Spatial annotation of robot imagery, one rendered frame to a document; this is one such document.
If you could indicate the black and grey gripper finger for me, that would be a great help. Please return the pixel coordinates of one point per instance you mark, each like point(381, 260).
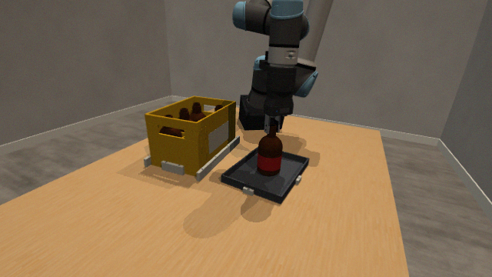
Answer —
point(267, 124)
point(277, 122)

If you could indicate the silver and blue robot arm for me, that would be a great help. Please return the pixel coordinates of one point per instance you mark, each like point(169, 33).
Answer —
point(289, 28)

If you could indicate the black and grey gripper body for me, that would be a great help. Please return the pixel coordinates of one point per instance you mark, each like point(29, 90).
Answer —
point(281, 74)

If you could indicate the yellow crate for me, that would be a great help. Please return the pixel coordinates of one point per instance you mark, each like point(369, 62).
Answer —
point(200, 142)

